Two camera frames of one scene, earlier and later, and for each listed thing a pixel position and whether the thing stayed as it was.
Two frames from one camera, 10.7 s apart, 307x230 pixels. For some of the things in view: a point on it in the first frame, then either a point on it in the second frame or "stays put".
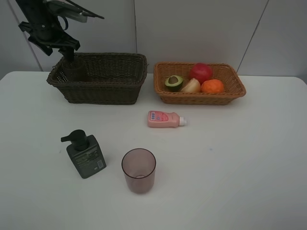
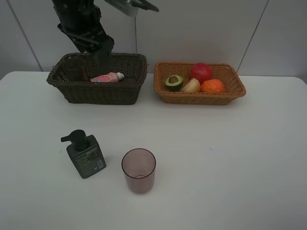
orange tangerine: x=212 y=86 stays put
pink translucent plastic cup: x=138 y=165 stays put
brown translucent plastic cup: x=74 y=71 stays put
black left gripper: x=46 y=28 → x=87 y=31
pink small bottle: x=157 y=119 → x=111 y=77
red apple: x=201 y=72 stays put
